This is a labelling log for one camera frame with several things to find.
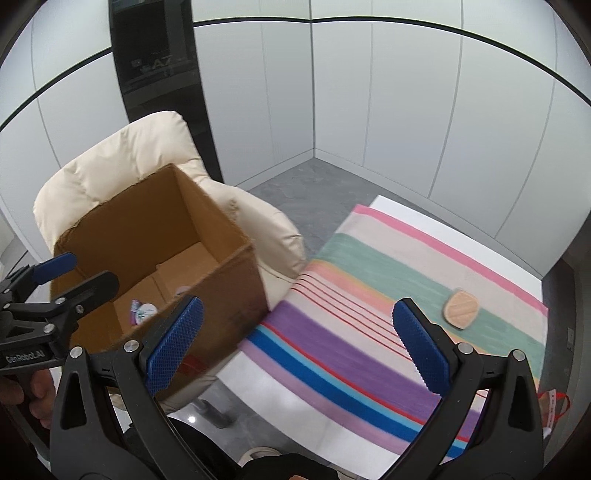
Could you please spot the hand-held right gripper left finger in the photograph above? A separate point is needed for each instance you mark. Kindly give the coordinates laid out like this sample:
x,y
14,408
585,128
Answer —
x,y
175,341

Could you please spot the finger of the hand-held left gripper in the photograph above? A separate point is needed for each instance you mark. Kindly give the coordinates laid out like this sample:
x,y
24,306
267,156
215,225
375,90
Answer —
x,y
57,265
92,286

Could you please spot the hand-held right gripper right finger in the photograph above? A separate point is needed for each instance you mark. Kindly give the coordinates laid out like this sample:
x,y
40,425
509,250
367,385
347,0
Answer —
x,y
422,346

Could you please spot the white round jar green leaf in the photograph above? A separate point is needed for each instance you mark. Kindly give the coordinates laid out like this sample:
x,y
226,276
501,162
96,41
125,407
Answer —
x,y
147,313

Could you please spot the beige hexagonal compact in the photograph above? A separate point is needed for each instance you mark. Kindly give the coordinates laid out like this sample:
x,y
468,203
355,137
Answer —
x,y
461,307

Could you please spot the brown cardboard box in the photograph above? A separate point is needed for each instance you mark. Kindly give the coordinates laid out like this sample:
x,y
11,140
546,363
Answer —
x,y
217,221

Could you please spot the person's left hand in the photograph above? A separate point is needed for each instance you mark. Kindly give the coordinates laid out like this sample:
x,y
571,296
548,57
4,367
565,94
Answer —
x,y
34,397

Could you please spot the striped colourful cloth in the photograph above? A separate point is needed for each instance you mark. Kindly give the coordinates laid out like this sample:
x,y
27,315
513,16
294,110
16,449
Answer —
x,y
369,258

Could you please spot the cream padded chair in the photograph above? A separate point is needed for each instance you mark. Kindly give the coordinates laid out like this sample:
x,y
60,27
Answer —
x,y
115,157

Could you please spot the person's right leg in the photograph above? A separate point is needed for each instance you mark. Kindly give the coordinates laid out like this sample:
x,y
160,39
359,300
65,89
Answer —
x,y
286,466

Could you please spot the white wall socket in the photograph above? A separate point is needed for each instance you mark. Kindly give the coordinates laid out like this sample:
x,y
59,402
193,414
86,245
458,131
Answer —
x,y
571,340

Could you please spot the black glass wall panel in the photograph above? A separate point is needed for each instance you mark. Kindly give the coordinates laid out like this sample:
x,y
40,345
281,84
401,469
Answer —
x,y
157,55

